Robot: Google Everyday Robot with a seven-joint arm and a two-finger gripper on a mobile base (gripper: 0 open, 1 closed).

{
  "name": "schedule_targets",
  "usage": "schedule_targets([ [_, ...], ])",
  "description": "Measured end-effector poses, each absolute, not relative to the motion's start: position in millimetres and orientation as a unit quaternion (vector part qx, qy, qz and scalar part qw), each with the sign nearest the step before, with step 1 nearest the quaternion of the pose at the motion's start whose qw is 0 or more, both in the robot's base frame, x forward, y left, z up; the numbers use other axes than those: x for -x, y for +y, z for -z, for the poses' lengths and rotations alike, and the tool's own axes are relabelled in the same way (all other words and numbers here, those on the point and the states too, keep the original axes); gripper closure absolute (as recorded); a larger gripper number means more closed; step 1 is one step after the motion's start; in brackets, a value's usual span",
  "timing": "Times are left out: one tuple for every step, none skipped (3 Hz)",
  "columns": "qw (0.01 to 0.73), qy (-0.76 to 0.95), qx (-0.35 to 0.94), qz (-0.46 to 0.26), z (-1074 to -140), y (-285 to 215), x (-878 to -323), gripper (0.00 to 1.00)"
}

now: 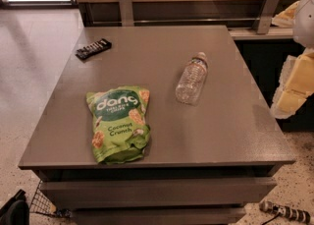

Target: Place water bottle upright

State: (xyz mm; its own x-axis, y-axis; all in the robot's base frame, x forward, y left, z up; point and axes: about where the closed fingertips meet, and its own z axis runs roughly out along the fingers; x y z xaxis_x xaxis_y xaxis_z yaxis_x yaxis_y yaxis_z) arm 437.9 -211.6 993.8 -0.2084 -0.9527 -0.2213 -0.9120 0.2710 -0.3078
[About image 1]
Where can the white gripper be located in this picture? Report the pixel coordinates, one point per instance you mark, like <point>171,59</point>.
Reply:
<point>304,23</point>

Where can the clear plastic water bottle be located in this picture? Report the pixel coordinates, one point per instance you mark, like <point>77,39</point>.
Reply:
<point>192,80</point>

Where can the grey drawer cabinet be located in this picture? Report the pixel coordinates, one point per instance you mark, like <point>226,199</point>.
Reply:
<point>203,163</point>

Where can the green Dang chips bag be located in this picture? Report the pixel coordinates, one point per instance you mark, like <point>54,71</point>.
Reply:
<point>120,132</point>

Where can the black candy bar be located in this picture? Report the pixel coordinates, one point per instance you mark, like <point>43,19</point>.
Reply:
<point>93,49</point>

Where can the black bag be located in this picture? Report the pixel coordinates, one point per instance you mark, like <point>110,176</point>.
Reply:
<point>15,211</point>

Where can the black white striped handle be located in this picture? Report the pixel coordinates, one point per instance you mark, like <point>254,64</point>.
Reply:
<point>287,212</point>

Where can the left metal bracket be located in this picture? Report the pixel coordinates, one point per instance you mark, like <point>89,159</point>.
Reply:
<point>126,13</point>

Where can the black wire basket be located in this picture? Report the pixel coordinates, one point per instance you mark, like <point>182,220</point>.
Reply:
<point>40,204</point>

